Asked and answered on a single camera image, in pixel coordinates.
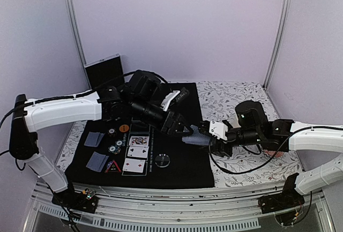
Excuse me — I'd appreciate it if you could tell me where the red patterned bowl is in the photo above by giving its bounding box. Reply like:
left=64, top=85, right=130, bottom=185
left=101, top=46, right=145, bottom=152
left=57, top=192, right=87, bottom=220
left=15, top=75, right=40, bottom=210
left=264, top=150, right=284, bottom=158

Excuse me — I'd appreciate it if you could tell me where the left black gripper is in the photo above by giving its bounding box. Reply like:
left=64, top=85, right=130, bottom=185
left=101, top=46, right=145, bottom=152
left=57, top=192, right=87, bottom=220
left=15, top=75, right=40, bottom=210
left=130, top=97, right=195, bottom=137

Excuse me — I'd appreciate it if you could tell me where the floral white tablecloth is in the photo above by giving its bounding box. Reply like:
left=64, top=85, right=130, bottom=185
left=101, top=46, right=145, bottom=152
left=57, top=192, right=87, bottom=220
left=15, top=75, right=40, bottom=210
left=53, top=80, right=309, bottom=190

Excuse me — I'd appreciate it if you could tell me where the orange big blind button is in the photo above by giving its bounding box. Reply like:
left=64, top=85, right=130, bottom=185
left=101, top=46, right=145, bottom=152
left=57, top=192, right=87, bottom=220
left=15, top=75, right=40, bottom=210
left=119, top=124, right=130, bottom=133

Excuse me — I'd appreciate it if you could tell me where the aluminium poker chip case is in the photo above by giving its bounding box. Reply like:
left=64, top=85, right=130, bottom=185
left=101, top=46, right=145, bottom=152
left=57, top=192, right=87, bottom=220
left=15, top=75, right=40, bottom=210
left=85, top=54, right=125, bottom=93

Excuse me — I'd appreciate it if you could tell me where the right aluminium frame post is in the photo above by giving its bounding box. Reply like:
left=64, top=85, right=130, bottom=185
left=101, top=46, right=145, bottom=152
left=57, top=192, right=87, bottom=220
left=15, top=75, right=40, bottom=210
left=263, top=0, right=291, bottom=91

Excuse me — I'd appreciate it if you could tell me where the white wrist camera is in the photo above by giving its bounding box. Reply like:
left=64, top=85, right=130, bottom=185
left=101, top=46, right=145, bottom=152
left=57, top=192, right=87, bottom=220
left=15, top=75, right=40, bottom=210
left=199, top=121, right=229, bottom=141
left=160, top=87, right=190, bottom=111

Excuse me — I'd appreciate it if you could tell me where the face-up clubs card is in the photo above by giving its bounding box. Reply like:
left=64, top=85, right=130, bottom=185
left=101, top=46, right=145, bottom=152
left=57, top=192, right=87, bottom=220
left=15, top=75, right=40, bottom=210
left=126, top=146, right=149, bottom=160

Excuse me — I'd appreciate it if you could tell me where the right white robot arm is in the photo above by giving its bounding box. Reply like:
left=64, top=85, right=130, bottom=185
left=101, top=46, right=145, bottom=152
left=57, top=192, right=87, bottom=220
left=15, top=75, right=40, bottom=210
left=202, top=100, right=342, bottom=208

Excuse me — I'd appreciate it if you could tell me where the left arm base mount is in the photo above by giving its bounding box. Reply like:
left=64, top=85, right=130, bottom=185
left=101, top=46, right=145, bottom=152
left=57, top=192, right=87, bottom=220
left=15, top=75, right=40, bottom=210
left=51, top=180, right=99, bottom=214

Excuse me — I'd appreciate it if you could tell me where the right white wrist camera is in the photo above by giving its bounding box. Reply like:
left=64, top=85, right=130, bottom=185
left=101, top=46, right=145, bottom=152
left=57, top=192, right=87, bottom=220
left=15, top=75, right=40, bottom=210
left=199, top=121, right=229, bottom=141

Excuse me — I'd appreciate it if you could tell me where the face-up diamond card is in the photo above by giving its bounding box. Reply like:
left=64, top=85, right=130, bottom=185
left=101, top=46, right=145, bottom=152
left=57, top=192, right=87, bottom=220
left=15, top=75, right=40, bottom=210
left=123, top=158, right=145, bottom=173

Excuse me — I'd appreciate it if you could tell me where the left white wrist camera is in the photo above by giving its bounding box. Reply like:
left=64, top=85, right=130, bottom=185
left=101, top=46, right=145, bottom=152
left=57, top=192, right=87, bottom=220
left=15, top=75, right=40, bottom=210
left=160, top=87, right=190, bottom=111

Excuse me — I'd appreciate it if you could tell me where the green white poker chip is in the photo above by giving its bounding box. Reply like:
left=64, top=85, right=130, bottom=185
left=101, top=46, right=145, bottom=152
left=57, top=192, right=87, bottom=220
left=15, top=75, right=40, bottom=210
left=108, top=145, right=121, bottom=154
left=115, top=140, right=123, bottom=147

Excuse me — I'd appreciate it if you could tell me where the left aluminium frame post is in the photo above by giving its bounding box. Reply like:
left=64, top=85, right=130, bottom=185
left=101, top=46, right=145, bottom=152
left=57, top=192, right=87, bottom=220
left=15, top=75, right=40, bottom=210
left=60, top=0, right=88, bottom=68

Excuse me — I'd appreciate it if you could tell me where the black poker mat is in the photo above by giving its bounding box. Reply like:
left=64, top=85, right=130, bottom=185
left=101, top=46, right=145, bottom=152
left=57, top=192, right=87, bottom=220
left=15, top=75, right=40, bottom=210
left=65, top=82, right=215, bottom=190

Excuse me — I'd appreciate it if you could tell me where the red black triangle piece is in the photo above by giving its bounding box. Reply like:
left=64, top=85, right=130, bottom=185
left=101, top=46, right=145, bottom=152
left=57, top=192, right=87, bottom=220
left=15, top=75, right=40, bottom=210
left=105, top=160, right=122, bottom=173

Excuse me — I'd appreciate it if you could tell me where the aluminium frame post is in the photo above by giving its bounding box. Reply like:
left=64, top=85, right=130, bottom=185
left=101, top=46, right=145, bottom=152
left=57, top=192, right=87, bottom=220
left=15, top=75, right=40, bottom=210
left=60, top=0, right=88, bottom=68
left=263, top=0, right=291, bottom=91

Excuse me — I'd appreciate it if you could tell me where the aluminium front rail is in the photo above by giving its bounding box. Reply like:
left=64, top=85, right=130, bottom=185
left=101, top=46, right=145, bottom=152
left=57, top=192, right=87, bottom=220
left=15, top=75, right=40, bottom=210
left=25, top=181, right=334, bottom=232

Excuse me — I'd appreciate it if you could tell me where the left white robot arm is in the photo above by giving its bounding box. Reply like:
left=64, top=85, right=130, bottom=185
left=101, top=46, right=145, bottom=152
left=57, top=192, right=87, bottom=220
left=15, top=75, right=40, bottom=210
left=1, top=70, right=192, bottom=207

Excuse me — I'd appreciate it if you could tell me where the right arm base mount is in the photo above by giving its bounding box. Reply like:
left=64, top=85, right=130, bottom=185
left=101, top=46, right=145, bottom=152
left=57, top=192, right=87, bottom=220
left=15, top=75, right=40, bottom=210
left=258, top=173, right=305, bottom=227

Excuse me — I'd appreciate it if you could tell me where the face-up queen card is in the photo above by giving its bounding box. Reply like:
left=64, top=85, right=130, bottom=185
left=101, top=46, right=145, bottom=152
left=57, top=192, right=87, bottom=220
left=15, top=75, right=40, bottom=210
left=129, top=136, right=150, bottom=147

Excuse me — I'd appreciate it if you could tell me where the blue playing card deck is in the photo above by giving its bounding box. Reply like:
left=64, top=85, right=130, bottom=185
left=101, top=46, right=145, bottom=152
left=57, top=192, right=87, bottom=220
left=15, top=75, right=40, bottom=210
left=182, top=125, right=211, bottom=146

